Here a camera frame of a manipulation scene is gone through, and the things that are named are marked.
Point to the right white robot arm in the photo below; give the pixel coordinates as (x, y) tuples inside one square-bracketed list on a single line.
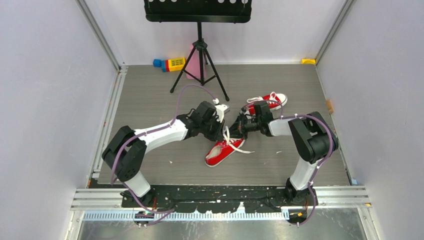
[(313, 139)]

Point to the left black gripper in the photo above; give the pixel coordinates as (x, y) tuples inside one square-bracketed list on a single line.
[(218, 136)]

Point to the red sneaker far right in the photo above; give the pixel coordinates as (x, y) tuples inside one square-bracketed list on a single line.
[(275, 101)]

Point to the pink foam block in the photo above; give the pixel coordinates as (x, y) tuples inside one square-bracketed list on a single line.
[(193, 66)]

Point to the black music stand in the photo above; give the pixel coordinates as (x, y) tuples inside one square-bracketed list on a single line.
[(199, 11)]

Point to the small brown wall block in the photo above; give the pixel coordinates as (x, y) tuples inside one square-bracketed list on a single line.
[(329, 106)]

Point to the red sneaker with laces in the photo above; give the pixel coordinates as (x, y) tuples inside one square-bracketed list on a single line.
[(224, 148)]

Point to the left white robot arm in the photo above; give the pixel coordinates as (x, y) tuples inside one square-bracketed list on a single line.
[(125, 152)]

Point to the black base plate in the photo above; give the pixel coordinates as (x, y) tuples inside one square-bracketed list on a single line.
[(220, 199)]

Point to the yellow corner object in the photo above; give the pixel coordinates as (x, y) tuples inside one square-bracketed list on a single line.
[(308, 61)]

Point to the colourful toy block stack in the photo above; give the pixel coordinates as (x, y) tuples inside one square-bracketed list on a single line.
[(170, 65)]

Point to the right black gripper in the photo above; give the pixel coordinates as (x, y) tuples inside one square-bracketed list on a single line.
[(237, 130)]

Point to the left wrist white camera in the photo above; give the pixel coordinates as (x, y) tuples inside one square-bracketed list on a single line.
[(221, 109)]

